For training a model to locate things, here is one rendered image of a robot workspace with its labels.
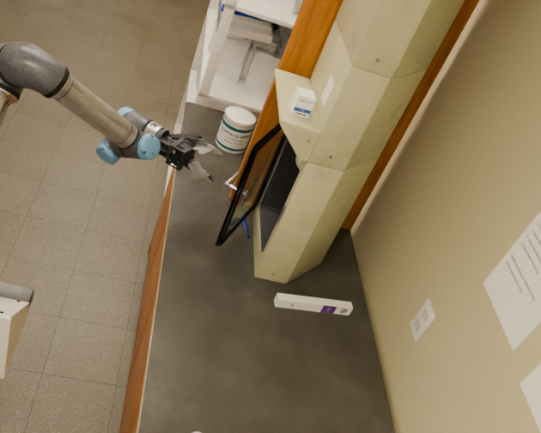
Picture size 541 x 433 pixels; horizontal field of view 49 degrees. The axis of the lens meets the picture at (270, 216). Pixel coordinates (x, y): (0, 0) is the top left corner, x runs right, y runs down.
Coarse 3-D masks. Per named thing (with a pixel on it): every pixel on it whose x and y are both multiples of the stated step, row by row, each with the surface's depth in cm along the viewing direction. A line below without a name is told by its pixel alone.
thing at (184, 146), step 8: (160, 136) 184; (168, 136) 190; (168, 144) 184; (176, 144) 182; (184, 144) 184; (160, 152) 185; (168, 152) 183; (176, 152) 182; (184, 152) 180; (192, 152) 187; (168, 160) 184; (176, 160) 183; (184, 160) 183; (176, 168) 184
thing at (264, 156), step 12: (276, 144) 190; (264, 156) 184; (252, 168) 177; (264, 168) 194; (240, 180) 173; (252, 180) 186; (252, 192) 197; (252, 204) 208; (240, 216) 199; (228, 228) 191; (216, 240) 188
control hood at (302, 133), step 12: (276, 72) 179; (288, 72) 182; (276, 84) 174; (288, 84) 175; (300, 84) 178; (288, 96) 169; (288, 108) 163; (288, 120) 158; (300, 120) 160; (312, 120) 163; (288, 132) 159; (300, 132) 159; (312, 132) 159; (300, 144) 161; (312, 144) 162; (300, 156) 164
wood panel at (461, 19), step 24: (312, 0) 174; (336, 0) 174; (312, 24) 178; (456, 24) 180; (288, 48) 183; (312, 48) 183; (312, 72) 188; (432, 72) 190; (264, 120) 198; (408, 120) 201; (240, 168) 211; (384, 168) 213; (360, 192) 219
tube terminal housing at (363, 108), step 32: (320, 64) 176; (320, 96) 168; (352, 96) 153; (384, 96) 154; (320, 128) 160; (352, 128) 159; (384, 128) 169; (320, 160) 165; (352, 160) 167; (320, 192) 172; (352, 192) 185; (256, 224) 208; (288, 224) 179; (320, 224) 182; (256, 256) 197; (288, 256) 188; (320, 256) 204
